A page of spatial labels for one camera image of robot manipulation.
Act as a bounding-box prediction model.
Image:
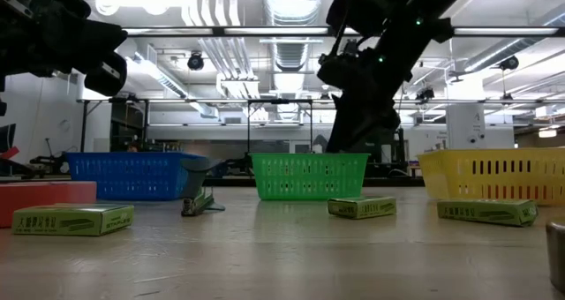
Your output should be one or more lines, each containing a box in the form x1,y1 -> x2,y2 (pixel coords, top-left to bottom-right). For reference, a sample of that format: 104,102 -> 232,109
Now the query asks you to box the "black overhead beam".
121,25 -> 565,38

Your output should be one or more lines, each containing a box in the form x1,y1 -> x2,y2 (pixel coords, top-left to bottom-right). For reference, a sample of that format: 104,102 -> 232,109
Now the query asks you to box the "blue plastic basket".
65,152 -> 208,202

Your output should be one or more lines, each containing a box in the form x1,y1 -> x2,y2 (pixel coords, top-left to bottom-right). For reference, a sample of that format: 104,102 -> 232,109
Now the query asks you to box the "silver ventilation duct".
263,0 -> 330,74

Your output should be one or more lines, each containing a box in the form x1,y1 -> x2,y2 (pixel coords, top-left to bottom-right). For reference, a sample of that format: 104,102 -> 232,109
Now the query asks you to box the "black shelving rack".
79,97 -> 151,154

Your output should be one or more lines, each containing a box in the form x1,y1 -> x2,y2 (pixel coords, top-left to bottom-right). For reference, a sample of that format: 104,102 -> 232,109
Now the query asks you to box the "green staple box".
327,196 -> 397,221
11,202 -> 135,237
436,197 -> 539,228

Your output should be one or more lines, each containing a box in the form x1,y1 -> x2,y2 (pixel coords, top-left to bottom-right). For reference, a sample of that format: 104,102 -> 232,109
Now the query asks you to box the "black ceiling spotlight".
499,55 -> 521,71
186,50 -> 206,71
414,86 -> 436,103

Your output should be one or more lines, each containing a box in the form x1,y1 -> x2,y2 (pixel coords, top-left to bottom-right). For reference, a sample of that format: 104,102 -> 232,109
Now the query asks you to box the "green plastic basket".
249,153 -> 370,202

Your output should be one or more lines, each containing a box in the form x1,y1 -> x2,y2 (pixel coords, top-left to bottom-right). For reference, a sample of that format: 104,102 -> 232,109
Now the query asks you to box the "yellow plastic basket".
417,147 -> 565,207

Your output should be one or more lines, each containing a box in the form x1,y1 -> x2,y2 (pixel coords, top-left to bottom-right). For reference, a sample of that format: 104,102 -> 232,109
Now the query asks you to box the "white pillar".
445,103 -> 486,153

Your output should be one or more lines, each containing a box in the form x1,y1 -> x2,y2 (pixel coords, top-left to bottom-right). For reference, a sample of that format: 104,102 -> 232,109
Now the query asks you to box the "grey green stapler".
179,157 -> 227,218

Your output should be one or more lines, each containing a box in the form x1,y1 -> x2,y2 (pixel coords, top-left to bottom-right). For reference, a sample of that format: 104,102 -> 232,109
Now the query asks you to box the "black cabinet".
374,127 -> 408,165

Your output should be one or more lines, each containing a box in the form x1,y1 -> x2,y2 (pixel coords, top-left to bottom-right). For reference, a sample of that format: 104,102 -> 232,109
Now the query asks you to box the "black monitor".
0,123 -> 17,154

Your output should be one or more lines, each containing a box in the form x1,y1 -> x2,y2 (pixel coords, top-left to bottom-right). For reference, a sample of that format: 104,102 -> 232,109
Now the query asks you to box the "metal tin can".
545,220 -> 565,293

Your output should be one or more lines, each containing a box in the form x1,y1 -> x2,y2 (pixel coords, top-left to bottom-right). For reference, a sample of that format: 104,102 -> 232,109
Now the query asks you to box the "red box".
0,180 -> 98,229

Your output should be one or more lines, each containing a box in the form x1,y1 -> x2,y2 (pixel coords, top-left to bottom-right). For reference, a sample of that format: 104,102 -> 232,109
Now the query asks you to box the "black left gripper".
26,0 -> 128,97

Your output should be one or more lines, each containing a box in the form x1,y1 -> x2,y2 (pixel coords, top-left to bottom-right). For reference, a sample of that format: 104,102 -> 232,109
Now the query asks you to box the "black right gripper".
316,52 -> 402,154

